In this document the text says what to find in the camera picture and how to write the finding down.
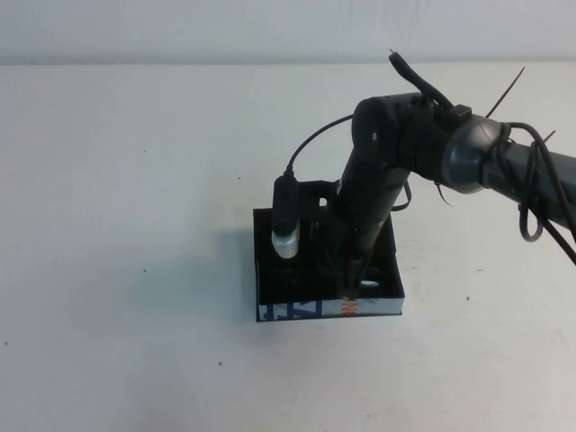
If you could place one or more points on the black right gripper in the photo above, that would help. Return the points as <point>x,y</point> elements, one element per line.
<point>333,245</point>

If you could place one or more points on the short black zip tie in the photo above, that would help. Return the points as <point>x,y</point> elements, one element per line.
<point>443,195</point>

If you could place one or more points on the black cardboard box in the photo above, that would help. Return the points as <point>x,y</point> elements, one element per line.
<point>288,310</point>

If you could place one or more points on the long black zip tie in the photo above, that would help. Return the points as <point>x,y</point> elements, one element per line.
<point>506,92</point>

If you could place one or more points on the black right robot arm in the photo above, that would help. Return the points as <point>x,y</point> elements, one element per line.
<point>373,135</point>

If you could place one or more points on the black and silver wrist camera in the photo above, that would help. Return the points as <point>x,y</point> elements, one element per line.
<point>285,216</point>

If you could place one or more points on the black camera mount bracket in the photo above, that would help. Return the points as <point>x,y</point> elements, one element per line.
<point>310,191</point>

